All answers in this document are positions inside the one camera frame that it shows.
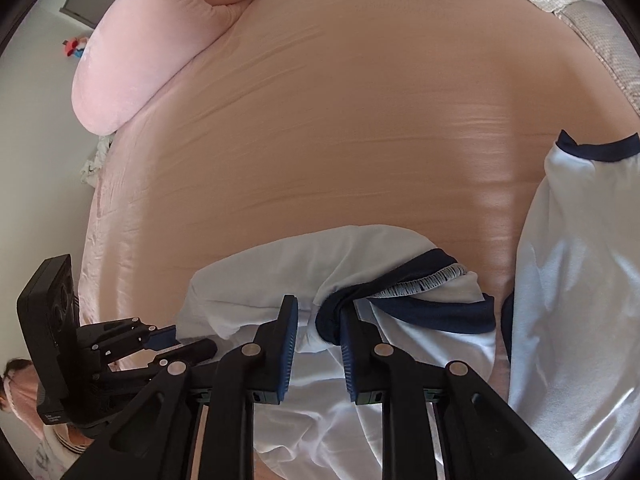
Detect person's body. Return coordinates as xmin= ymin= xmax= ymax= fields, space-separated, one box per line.
xmin=0 ymin=357 xmax=93 ymax=466

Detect white shirt with navy hem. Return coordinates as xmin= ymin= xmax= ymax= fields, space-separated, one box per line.
xmin=177 ymin=225 xmax=501 ymax=480

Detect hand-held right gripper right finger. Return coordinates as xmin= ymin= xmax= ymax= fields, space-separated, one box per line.
xmin=339 ymin=305 xmax=576 ymax=480

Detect white crumpled cloth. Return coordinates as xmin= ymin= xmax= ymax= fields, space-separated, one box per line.
xmin=79 ymin=135 xmax=113 ymax=188

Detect red and blue plush doll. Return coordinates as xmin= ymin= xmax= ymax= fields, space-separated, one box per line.
xmin=61 ymin=35 xmax=91 ymax=61

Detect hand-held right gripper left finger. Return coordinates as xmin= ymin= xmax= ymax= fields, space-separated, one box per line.
xmin=65 ymin=294 xmax=300 ymax=480

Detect pink rolled duvet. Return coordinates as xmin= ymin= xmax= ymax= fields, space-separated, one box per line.
xmin=71 ymin=0 xmax=263 ymax=136

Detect bed with pink sheet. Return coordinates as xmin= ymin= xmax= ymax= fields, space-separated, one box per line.
xmin=80 ymin=0 xmax=640 ymax=480

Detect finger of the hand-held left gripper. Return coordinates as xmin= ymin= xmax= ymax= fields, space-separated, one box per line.
xmin=142 ymin=325 xmax=178 ymax=353
xmin=150 ymin=338 xmax=217 ymax=368

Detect white jacket with navy collar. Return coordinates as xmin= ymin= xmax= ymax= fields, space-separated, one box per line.
xmin=501 ymin=130 xmax=640 ymax=478

